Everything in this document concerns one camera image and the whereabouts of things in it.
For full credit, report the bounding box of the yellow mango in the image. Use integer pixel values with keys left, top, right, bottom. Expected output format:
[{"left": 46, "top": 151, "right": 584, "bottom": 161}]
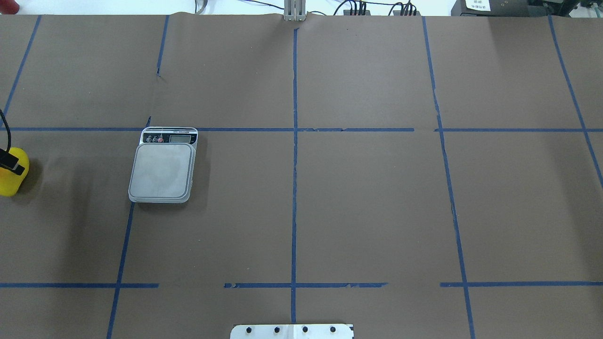
[{"left": 0, "top": 147, "right": 30, "bottom": 197}]

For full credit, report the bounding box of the aluminium frame post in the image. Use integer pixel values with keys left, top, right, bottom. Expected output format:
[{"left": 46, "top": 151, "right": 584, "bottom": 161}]
[{"left": 284, "top": 0, "right": 307, "bottom": 21}]

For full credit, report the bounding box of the far orange adapter board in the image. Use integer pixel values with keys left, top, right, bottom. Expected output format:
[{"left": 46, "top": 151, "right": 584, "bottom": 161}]
[{"left": 336, "top": 0, "right": 370, "bottom": 16}]

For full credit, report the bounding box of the digital kitchen scale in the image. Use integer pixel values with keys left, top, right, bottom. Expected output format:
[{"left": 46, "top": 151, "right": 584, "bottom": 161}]
[{"left": 128, "top": 126, "right": 198, "bottom": 204}]

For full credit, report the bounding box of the black computer box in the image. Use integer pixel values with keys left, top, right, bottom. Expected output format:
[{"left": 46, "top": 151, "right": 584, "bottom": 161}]
[{"left": 450, "top": 0, "right": 549, "bottom": 17}]

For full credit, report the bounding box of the red bottle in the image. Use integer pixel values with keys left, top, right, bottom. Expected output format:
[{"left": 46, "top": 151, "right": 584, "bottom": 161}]
[{"left": 0, "top": 0, "right": 21, "bottom": 15}]

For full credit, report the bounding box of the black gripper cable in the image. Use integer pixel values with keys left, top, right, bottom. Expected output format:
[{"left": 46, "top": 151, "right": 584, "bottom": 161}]
[{"left": 0, "top": 109, "right": 12, "bottom": 152}]

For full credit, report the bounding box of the white pedestal column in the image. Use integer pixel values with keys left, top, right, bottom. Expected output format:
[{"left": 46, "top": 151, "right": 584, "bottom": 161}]
[{"left": 230, "top": 323, "right": 355, "bottom": 339}]

